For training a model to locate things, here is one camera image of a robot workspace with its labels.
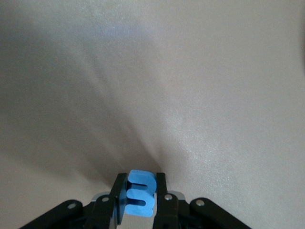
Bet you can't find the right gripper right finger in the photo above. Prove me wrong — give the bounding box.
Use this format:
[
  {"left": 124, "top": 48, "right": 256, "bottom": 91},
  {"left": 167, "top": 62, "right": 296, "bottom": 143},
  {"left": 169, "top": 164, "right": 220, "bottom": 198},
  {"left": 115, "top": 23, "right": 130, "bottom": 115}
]
[{"left": 152, "top": 172, "right": 252, "bottom": 229}]

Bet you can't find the blue foam small m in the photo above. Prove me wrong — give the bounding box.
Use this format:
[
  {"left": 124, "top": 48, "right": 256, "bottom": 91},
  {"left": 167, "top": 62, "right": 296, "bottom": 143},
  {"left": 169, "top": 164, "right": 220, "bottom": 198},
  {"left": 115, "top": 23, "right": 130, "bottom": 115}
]
[{"left": 125, "top": 169, "right": 157, "bottom": 218}]

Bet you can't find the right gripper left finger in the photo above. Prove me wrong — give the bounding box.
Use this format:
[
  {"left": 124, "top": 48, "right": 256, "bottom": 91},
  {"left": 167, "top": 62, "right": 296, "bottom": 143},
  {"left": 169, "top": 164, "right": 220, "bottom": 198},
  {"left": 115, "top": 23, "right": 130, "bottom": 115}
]
[{"left": 20, "top": 173, "right": 130, "bottom": 229}]

